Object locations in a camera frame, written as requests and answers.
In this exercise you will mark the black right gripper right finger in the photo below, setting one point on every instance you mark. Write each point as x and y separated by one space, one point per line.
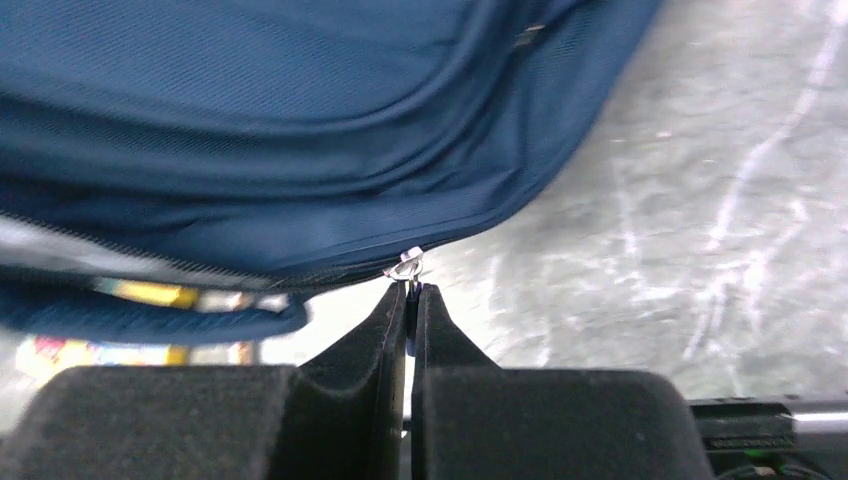
472 419

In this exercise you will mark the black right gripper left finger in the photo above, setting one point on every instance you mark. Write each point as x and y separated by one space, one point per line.
337 416

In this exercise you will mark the navy blue student backpack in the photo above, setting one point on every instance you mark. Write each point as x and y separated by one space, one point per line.
194 171

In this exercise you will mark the yellow crayon box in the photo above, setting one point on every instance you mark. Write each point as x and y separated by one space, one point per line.
42 356

